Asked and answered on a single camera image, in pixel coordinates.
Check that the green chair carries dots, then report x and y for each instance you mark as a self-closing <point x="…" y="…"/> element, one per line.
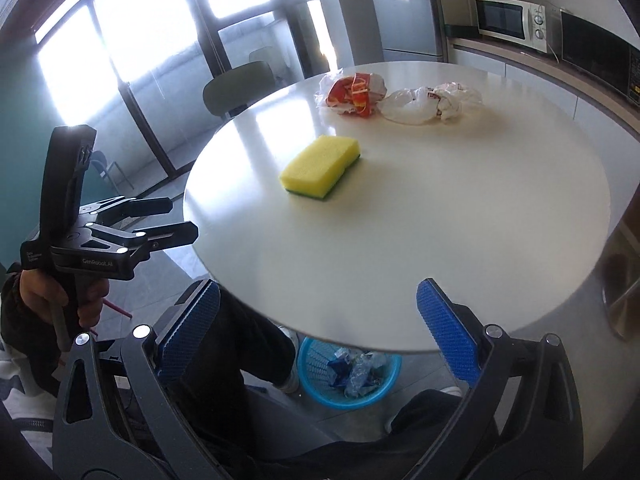
<point x="235" y="87"/>

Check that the red orange plastic bag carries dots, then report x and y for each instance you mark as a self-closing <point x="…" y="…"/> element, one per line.
<point x="350" y="92"/>

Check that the person's leg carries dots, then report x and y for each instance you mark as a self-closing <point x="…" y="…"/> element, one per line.
<point x="240" y="330"/>
<point x="435" y="410"/>

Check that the clear plastic wrap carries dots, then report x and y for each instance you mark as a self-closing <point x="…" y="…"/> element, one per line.
<point x="367" y="372"/>

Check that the white plastic bag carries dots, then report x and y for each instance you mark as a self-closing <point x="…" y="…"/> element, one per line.
<point x="425" y="105"/>

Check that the person's right leg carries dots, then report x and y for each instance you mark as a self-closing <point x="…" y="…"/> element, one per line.
<point x="435" y="410"/>

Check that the white microwave oven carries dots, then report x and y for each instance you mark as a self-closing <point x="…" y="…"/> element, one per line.
<point x="505" y="17"/>

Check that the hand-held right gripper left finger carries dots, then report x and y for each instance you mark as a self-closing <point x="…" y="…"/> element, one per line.
<point x="187" y="332"/>

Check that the black microwave oven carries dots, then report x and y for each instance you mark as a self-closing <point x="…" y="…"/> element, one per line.
<point x="595" y="50"/>

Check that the blue plastic waste basket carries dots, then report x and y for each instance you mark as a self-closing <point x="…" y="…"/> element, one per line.
<point x="382" y="390"/>

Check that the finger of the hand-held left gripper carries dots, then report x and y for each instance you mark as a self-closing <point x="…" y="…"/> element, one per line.
<point x="170" y="236"/>
<point x="140" y="206"/>

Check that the blue chair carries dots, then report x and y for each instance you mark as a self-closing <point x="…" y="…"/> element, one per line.
<point x="107" y="165"/>

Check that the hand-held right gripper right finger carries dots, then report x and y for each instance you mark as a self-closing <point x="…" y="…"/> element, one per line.
<point x="445" y="332"/>

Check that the person's left forearm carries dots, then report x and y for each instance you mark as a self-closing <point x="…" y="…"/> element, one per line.
<point x="15" y="340"/>

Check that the chrome metal rail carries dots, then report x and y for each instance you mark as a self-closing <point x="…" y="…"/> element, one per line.
<point x="622" y="300"/>

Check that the person's left hand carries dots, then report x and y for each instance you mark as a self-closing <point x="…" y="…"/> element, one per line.
<point x="37" y="300"/>

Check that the yellow green sponge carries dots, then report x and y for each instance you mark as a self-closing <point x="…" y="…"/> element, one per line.
<point x="320" y="162"/>

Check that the person's left leg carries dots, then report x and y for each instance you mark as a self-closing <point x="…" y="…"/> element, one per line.
<point x="240" y="330"/>

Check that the silver refrigerator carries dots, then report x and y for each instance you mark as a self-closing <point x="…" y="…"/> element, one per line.
<point x="405" y="10"/>

